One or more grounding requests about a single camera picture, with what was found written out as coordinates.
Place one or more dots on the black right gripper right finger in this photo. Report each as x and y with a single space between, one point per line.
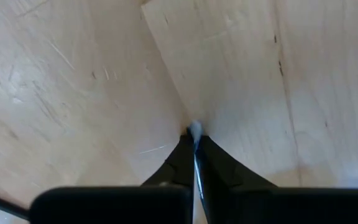
259 205

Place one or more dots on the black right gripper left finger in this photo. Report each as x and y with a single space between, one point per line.
120 205

